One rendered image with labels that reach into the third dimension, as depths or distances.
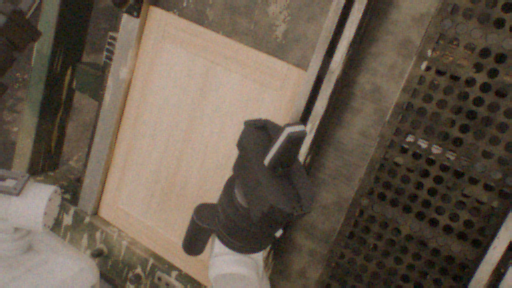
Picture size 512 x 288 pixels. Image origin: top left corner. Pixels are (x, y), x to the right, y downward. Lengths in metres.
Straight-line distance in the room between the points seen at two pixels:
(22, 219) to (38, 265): 0.08
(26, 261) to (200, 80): 0.54
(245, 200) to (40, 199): 0.31
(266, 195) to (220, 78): 0.62
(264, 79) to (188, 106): 0.21
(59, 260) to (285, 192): 0.41
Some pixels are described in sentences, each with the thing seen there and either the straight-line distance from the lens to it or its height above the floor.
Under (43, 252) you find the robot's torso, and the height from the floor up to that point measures 1.33.
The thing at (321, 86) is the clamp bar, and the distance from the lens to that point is 0.96.
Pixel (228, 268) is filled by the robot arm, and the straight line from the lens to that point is 0.64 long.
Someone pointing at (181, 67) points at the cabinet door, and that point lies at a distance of 1.15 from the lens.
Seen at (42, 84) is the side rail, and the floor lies 1.13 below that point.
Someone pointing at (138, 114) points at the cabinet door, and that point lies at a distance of 1.23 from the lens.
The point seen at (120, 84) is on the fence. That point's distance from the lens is 1.23.
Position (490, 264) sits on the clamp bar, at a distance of 0.93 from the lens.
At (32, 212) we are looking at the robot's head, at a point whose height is 1.43.
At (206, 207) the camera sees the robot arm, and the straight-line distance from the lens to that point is 0.63.
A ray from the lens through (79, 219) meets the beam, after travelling 1.39.
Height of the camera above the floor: 1.99
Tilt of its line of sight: 49 degrees down
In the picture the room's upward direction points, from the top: straight up
